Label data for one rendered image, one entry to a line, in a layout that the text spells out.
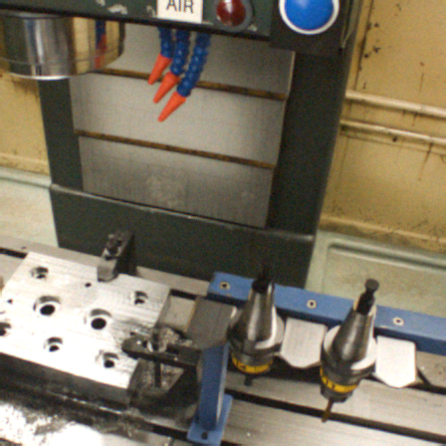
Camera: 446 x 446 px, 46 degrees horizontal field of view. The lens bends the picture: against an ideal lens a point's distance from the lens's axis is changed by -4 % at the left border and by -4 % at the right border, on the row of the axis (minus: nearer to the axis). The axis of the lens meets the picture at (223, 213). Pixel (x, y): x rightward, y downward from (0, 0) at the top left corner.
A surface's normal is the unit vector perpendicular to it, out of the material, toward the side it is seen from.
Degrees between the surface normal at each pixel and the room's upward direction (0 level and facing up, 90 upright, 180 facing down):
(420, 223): 90
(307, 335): 0
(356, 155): 90
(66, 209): 90
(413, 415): 0
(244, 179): 90
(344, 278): 0
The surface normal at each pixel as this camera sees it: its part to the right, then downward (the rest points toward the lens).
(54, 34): 0.23, 0.62
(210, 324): 0.06, -0.78
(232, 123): -0.22, 0.59
